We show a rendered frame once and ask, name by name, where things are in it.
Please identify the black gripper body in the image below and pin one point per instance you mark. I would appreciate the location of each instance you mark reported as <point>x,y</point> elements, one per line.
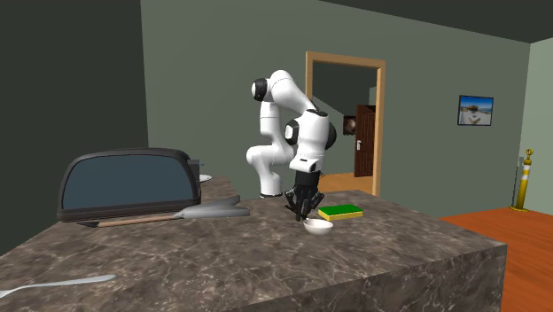
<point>307,178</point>

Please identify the black toaster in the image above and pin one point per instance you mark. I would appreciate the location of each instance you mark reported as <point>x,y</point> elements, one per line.
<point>127,181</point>

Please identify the framed beach wall picture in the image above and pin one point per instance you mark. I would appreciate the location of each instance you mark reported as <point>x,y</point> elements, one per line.
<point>475,110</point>

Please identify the silver spoon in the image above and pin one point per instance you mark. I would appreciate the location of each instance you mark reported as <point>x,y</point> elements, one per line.
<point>60,283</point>

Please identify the yellow and white post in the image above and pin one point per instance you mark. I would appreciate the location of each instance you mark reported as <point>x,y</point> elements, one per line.
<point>523,181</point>

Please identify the green and yellow sponge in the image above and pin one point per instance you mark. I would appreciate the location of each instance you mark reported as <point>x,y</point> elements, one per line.
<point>340,211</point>

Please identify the dark brown wooden door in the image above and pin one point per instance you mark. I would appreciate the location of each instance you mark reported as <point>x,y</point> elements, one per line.
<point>365,142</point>

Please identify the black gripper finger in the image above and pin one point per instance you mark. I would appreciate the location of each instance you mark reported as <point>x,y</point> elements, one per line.
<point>292,199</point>
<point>313,203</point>

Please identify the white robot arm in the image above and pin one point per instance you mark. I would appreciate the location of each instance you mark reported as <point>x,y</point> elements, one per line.
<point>312,134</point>

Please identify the white plate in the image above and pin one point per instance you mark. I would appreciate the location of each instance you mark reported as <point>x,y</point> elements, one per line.
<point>204,177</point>

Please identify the small white bowl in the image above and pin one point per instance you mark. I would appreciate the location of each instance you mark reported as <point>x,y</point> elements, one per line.
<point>318,226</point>

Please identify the small dark wall picture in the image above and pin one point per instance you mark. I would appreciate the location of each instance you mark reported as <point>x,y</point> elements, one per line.
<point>349,125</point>

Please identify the wooden door frame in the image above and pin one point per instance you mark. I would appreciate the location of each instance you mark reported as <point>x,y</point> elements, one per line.
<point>380,129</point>

